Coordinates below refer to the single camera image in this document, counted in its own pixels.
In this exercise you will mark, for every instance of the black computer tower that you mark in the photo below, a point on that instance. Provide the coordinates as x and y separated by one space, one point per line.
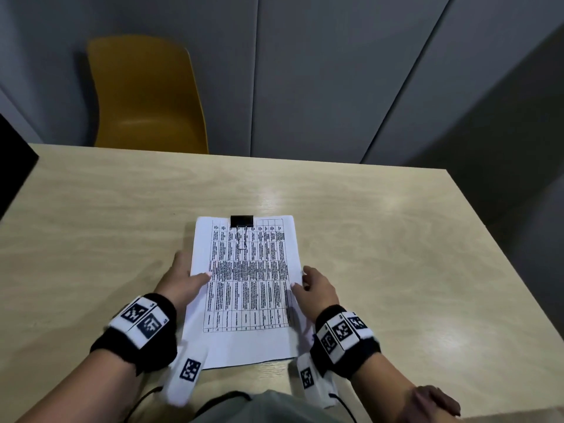
15 167

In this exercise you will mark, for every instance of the person's right hand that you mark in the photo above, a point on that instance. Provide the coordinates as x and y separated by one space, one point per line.
319 292

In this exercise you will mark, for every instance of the person's left forearm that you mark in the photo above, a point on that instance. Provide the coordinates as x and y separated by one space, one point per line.
79 387

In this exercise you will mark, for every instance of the person's grey clothing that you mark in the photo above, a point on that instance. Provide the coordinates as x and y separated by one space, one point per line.
273 411

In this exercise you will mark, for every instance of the person's right forearm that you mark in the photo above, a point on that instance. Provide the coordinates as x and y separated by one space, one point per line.
383 387

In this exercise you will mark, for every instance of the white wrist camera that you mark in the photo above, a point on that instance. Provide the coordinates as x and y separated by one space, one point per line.
313 381
187 374

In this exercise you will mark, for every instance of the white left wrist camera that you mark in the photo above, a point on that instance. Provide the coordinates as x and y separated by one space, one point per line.
187 374

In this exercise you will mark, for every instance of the yellow plastic chair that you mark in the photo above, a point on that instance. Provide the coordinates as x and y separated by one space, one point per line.
150 96

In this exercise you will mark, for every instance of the white paper sheet with table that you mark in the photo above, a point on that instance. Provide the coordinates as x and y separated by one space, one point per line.
246 281

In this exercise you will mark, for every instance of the stack of printed paper sheets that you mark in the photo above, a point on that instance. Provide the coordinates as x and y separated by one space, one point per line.
246 348

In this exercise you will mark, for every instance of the black binder clip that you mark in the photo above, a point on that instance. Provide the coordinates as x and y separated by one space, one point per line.
241 221

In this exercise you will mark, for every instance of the person's left hand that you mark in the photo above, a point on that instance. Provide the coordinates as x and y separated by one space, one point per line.
180 284

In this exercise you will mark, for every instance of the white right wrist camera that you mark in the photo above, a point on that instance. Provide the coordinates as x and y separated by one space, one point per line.
313 381

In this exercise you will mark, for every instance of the brown scrunchie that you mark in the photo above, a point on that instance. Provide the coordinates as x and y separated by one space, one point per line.
432 403

